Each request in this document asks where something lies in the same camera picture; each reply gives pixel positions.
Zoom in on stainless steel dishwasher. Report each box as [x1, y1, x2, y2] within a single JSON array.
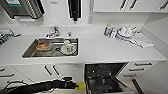
[[83, 62, 136, 94]]

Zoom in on white patterned bowl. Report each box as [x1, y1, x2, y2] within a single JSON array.
[[59, 44, 78, 56]]

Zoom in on white base cabinet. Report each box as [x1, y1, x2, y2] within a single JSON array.
[[0, 63, 85, 89]]

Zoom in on white mug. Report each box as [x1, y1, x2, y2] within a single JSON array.
[[63, 39, 73, 50]]

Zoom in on grey bowl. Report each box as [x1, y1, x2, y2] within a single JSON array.
[[34, 42, 54, 52]]

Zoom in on orange sponge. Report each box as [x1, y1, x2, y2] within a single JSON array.
[[37, 41, 49, 49]]

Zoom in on small chrome soap pump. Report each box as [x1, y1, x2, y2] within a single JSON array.
[[67, 31, 73, 38]]

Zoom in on steel kitchen sink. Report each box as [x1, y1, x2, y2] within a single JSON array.
[[21, 36, 80, 59]]

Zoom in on chrome sink faucet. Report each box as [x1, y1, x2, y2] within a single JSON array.
[[45, 25, 62, 39]]

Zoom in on blue dish soap bottle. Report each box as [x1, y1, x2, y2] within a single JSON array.
[[103, 23, 112, 37]]

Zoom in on small white bottle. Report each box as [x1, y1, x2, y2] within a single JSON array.
[[110, 27, 117, 39]]

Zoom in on white drawer unit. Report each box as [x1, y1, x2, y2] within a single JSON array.
[[119, 60, 161, 80]]

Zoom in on black soap dispenser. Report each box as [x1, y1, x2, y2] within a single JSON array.
[[67, 0, 82, 22]]

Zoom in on white wall outlet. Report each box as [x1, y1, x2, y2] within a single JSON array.
[[87, 15, 94, 25]]

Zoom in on small grey wall label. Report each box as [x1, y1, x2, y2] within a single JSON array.
[[50, 0, 59, 5]]

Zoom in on white three-door wall cabinet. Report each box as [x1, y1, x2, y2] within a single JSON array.
[[92, 0, 168, 14]]

